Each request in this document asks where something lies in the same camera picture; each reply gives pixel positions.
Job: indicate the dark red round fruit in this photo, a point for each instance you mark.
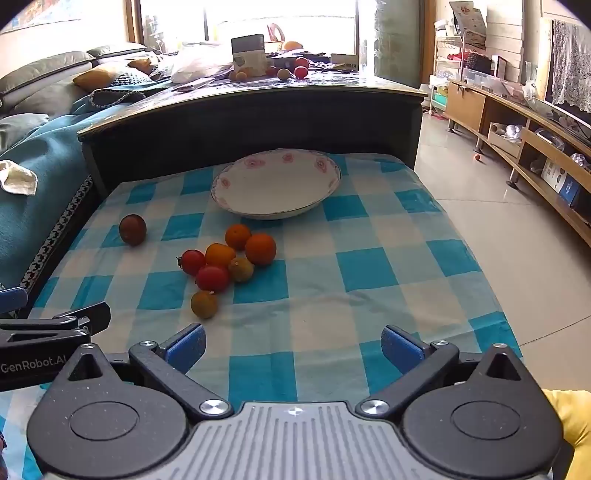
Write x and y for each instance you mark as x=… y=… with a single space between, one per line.
x=133 y=229

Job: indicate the orange mandarin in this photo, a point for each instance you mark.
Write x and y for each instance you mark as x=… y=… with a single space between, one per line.
x=237 y=234
x=261 y=249
x=219 y=254

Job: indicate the blue checkered tablecloth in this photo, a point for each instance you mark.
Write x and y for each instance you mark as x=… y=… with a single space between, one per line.
x=332 y=286

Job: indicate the white plastic bag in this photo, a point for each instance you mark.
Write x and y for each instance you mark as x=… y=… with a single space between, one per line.
x=198 y=62

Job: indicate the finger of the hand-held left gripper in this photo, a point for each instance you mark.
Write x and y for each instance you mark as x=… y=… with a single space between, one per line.
x=69 y=323
x=11 y=302

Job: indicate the red tomato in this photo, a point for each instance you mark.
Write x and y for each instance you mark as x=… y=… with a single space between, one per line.
x=213 y=278
x=190 y=261

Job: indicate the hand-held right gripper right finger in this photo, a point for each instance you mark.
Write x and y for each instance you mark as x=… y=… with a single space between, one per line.
x=400 y=347

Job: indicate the person's yellow clothing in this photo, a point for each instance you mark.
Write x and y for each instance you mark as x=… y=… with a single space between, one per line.
x=575 y=415

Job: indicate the white floral plate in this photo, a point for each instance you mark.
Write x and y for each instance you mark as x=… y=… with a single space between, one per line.
x=277 y=182

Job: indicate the white towel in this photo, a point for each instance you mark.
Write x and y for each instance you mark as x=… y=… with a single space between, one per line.
x=18 y=177

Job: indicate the teal blanket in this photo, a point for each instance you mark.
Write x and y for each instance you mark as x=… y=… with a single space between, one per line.
x=51 y=152

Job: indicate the pale green round fruit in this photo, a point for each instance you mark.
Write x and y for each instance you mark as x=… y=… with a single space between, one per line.
x=284 y=74

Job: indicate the wooden media cabinet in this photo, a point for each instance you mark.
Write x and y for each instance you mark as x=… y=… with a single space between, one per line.
x=521 y=129

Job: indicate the white lace cloth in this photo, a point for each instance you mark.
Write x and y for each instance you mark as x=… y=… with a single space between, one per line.
x=570 y=64

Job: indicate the orange cushion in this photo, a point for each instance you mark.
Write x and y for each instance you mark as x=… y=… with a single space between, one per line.
x=142 y=65

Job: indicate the blue white box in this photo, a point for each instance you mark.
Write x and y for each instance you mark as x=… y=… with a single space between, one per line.
x=561 y=182

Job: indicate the wall calendar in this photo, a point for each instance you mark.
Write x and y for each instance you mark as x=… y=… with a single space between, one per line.
x=468 y=18

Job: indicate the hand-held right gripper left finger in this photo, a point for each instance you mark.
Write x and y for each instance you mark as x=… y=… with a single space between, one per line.
x=184 y=348

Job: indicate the grey white carton box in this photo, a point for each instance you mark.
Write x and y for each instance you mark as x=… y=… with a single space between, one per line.
x=249 y=53

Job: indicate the pink plastic chair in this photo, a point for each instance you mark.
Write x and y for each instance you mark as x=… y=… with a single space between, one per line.
x=274 y=32

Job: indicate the small yellow-green fruit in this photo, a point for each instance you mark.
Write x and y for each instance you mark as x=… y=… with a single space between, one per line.
x=204 y=304
x=241 y=270

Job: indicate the dark coffee table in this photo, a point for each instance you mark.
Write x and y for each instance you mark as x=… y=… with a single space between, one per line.
x=254 y=117

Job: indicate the yellow cushion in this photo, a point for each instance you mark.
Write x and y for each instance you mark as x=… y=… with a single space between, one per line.
x=99 y=76

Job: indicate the grey sofa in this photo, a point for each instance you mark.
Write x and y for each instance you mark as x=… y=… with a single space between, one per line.
x=37 y=76

